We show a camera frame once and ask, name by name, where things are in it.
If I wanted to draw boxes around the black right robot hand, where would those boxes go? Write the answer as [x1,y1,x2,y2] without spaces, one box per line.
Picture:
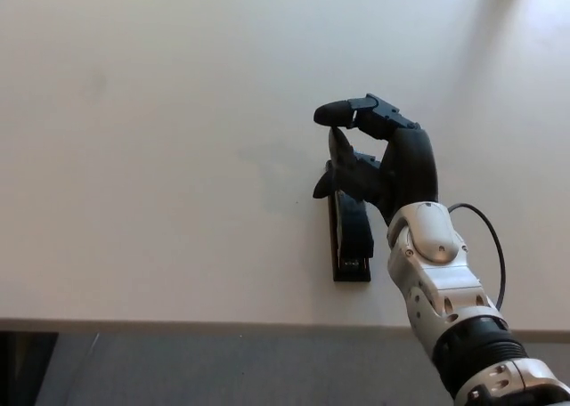
[312,93,443,227]

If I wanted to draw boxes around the black desk stapler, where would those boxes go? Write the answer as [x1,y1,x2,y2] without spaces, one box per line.
[326,188,374,284]

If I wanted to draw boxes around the dark desk leg panel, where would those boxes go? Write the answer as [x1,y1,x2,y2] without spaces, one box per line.
[0,331,61,406]

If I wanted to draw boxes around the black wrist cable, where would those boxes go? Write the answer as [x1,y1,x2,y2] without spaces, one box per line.
[446,203,508,312]

